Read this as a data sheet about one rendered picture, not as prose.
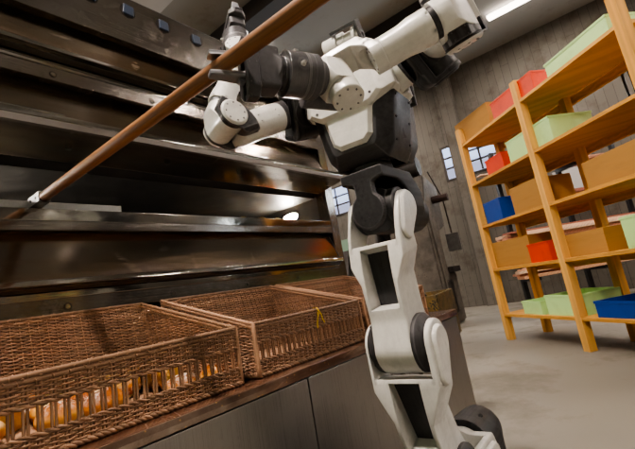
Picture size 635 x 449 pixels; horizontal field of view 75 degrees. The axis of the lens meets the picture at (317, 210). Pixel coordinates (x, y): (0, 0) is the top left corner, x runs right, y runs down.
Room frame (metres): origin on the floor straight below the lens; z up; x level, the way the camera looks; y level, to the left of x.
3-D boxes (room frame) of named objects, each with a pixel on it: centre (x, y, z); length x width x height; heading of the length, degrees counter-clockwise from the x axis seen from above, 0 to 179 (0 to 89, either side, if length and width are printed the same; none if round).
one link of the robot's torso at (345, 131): (1.16, -0.19, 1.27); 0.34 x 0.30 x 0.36; 58
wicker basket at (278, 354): (1.56, 0.25, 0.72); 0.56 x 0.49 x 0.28; 143
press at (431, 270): (6.40, -1.48, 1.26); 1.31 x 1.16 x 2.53; 139
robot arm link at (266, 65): (0.71, 0.04, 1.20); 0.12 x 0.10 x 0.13; 118
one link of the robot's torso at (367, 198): (1.19, -0.21, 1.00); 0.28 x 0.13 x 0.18; 144
